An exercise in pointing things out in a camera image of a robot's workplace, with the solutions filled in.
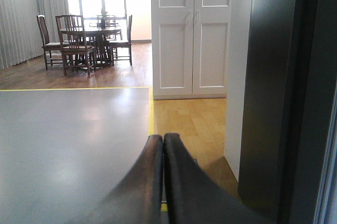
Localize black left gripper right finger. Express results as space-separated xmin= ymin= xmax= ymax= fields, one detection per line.
xmin=164 ymin=133 xmax=271 ymax=223

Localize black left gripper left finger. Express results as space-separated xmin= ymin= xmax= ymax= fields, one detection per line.
xmin=78 ymin=134 xmax=163 ymax=223

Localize grey fridge door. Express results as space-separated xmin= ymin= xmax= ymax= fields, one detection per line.
xmin=239 ymin=0 xmax=336 ymax=223

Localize dark wooden chair right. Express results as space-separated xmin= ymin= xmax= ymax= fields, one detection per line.
xmin=108 ymin=15 xmax=133 ymax=66

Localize dark wooden chair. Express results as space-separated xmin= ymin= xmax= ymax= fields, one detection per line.
xmin=55 ymin=15 xmax=96 ymax=75
xmin=108 ymin=15 xmax=133 ymax=66
xmin=36 ymin=14 xmax=70 ymax=71

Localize dark wooden chair front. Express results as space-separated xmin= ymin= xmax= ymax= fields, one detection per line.
xmin=55 ymin=15 xmax=96 ymax=75

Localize dark wooden dining table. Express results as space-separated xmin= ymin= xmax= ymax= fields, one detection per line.
xmin=85 ymin=27 xmax=123 ymax=67

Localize white panelled wardrobe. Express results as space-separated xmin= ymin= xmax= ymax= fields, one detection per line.
xmin=151 ymin=0 xmax=251 ymax=176

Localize dark wooden chair left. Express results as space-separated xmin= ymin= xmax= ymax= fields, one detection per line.
xmin=36 ymin=14 xmax=70 ymax=71

